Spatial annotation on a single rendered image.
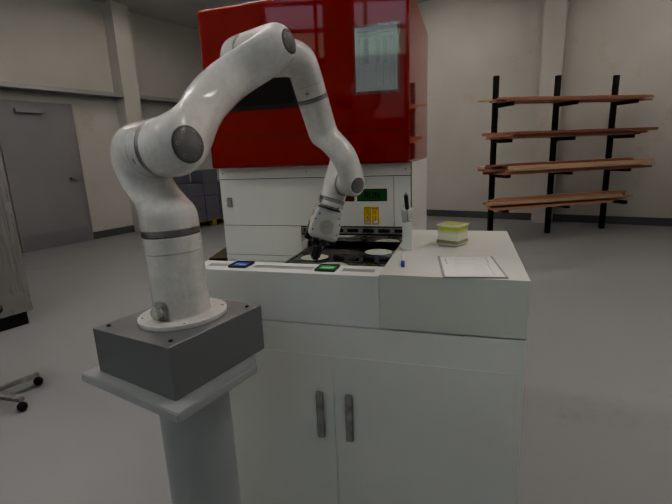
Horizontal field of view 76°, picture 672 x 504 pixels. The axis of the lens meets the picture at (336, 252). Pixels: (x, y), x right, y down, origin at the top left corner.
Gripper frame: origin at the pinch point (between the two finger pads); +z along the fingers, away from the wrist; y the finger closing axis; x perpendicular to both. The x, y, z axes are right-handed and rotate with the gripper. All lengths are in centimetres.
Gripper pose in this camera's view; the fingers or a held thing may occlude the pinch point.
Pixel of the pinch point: (315, 253)
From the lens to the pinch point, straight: 140.3
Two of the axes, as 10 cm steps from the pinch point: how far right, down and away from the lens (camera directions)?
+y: 9.0, 2.3, 3.6
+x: -3.1, -2.0, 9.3
